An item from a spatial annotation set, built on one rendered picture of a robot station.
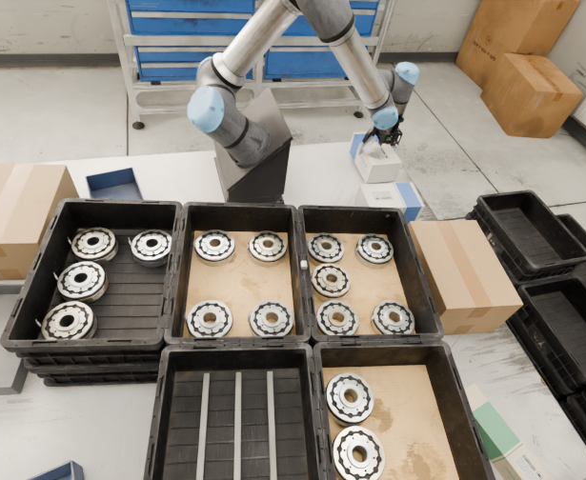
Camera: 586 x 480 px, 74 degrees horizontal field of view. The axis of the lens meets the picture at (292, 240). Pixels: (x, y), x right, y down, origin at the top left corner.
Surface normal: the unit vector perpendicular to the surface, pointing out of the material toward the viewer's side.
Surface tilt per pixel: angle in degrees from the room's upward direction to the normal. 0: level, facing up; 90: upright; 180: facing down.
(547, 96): 89
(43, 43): 90
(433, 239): 0
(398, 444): 0
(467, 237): 0
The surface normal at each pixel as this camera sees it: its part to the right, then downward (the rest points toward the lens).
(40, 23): 0.25, 0.76
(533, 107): 0.04, 0.77
